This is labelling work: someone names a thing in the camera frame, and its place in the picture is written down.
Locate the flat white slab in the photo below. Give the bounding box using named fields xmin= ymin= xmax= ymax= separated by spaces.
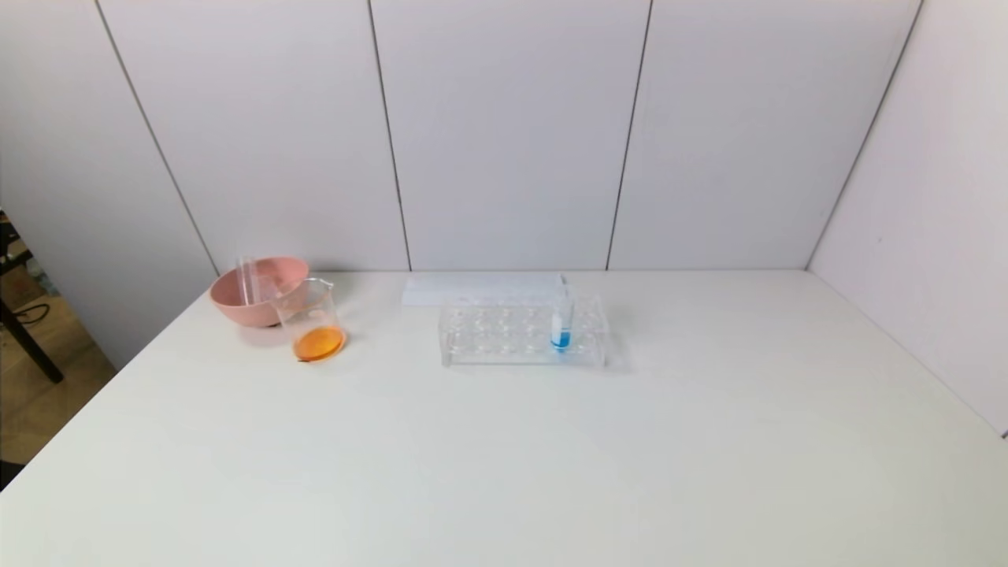
xmin=402 ymin=272 xmax=568 ymax=307

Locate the test tube with blue pigment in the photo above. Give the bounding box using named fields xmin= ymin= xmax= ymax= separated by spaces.
xmin=550 ymin=288 xmax=574 ymax=354

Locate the clear acrylic test tube rack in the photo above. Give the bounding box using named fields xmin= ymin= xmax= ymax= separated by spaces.
xmin=439 ymin=288 xmax=612 ymax=370

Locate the clear glass beaker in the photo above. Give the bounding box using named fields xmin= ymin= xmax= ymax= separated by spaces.
xmin=270 ymin=277 xmax=347 ymax=363

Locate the test tube with yellow pigment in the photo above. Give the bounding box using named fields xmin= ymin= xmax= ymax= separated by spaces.
xmin=236 ymin=256 xmax=261 ymax=307

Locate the pink plastic bowl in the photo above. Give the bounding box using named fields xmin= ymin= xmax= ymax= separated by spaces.
xmin=208 ymin=255 xmax=309 ymax=328

